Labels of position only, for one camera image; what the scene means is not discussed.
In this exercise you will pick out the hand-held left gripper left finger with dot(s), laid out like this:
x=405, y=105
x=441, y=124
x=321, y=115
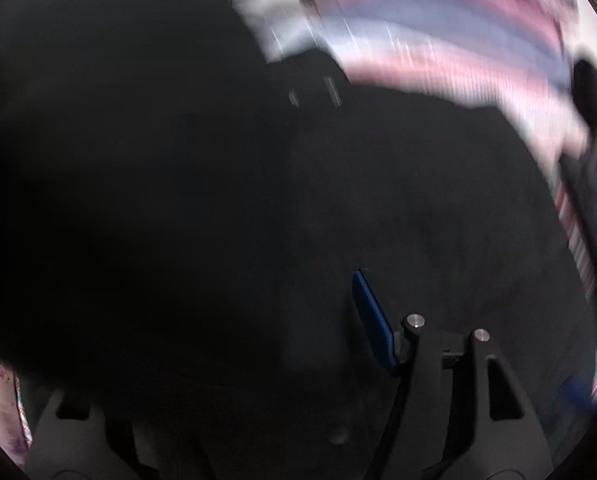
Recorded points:
x=78, y=440

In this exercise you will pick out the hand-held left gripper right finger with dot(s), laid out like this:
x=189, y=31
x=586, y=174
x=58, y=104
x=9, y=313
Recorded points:
x=373, y=317

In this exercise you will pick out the black padded jacket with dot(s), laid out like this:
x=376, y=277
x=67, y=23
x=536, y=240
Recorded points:
x=203, y=185

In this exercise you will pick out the pink floral pillow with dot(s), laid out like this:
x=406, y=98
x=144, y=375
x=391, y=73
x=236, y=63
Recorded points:
x=1, y=405

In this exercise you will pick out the pink blue white comforter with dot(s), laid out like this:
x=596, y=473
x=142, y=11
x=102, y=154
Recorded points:
x=453, y=25

